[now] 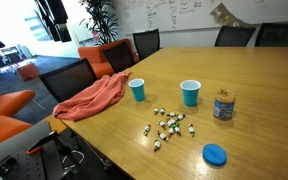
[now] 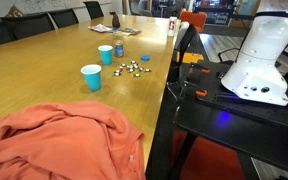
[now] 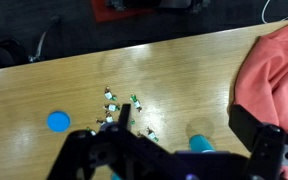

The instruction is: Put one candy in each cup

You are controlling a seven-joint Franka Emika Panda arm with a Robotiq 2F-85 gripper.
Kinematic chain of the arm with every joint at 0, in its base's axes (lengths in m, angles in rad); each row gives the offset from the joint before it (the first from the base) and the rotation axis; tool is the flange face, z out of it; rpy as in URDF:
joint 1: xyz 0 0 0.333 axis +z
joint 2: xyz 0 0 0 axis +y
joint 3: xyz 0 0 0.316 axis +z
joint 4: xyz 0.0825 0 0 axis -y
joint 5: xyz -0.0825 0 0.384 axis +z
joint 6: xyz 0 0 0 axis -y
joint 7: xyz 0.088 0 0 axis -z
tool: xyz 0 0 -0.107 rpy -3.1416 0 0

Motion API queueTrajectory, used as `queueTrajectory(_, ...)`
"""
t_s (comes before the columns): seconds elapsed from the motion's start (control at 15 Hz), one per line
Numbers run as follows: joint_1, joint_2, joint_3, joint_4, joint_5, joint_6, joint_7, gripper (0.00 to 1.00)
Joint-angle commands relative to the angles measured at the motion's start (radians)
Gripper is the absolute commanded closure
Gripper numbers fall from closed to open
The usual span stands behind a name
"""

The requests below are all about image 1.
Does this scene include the black mesh office chair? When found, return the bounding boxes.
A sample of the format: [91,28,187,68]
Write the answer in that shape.
[38,58,98,103]
[132,28,161,61]
[102,41,136,74]
[214,25,257,48]
[254,22,288,48]

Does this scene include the blue plastic cup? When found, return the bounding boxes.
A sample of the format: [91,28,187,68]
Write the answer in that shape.
[128,78,146,102]
[179,79,202,108]

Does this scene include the white wall whiteboard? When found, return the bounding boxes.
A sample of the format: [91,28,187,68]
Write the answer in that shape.
[122,0,288,35]

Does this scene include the orange ottoman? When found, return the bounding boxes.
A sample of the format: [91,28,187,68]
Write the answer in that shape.
[16,63,41,82]

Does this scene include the brown cardboard piece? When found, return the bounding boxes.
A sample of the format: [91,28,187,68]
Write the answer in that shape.
[209,2,249,28]

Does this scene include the green potted plant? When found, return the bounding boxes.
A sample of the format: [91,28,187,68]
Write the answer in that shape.
[78,0,120,46]

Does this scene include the white thin cable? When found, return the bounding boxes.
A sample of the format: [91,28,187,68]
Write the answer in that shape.
[61,149,85,168]

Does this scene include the robot mounting stand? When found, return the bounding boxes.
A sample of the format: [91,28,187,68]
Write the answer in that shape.
[0,119,85,180]

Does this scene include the open peanut butter jar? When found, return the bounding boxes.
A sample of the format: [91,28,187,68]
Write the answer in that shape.
[212,88,237,121]

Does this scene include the orange cloth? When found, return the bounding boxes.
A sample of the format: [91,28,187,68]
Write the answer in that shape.
[52,70,132,122]

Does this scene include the orange armchair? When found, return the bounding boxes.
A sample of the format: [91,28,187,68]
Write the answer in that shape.
[0,79,37,152]

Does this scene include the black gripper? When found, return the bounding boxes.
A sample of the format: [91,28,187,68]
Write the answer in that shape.
[37,0,73,43]

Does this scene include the blue round jar lid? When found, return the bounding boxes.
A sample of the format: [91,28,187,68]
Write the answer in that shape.
[202,143,228,167]

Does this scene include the black clamp orange handle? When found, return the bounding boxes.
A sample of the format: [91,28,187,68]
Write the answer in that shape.
[25,130,82,158]

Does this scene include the orange sofa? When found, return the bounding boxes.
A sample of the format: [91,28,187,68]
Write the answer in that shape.
[77,38,141,80]

